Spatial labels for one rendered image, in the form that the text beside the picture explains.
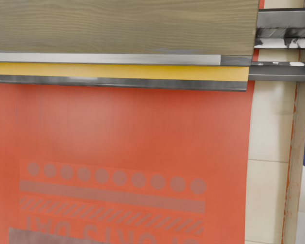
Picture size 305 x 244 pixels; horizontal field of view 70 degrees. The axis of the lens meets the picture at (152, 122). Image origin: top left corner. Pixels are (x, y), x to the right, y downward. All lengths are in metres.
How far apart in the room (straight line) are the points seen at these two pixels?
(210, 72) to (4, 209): 0.40
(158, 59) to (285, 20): 0.14
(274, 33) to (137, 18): 0.15
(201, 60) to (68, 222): 0.32
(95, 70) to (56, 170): 0.20
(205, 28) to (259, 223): 0.27
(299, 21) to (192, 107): 0.15
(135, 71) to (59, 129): 0.18
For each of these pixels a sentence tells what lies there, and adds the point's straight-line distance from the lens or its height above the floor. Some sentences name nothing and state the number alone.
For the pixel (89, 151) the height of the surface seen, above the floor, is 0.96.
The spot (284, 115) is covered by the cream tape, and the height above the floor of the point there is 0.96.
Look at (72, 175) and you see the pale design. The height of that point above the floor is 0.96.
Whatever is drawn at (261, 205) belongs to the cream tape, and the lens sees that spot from 0.35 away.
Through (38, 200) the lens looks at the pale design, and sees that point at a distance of 0.42.
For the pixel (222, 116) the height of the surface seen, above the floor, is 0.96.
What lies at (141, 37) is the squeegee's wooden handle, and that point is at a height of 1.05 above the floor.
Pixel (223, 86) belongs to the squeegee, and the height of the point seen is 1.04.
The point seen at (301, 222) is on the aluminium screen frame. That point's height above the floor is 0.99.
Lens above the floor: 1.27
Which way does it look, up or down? 80 degrees down
